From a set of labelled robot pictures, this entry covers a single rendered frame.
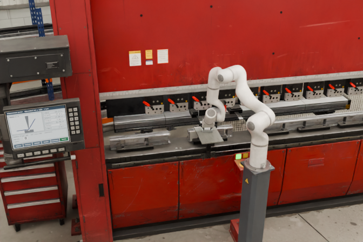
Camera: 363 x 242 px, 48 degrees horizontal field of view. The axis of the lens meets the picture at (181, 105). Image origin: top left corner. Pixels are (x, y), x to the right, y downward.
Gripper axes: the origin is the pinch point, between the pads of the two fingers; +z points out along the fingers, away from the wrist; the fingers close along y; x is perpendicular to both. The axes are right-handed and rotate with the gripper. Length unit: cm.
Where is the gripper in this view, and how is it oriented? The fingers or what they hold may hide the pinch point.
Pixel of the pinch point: (207, 127)
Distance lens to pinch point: 344.6
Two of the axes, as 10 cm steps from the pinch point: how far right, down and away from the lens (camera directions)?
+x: 0.4, 9.1, -4.0
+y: -10.0, 0.2, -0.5
